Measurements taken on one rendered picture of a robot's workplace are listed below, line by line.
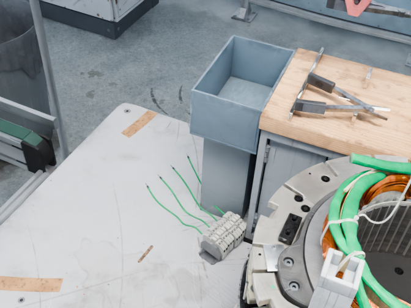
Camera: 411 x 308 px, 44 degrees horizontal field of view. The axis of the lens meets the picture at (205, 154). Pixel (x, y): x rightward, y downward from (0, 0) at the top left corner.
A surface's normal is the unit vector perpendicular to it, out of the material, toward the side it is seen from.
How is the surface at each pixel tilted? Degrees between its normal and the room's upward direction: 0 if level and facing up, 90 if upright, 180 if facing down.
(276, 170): 90
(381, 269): 0
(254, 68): 90
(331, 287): 90
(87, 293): 0
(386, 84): 0
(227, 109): 90
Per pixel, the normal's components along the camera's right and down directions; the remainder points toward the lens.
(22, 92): 0.75, 0.52
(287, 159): -0.40, 0.62
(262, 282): 0.04, -0.72
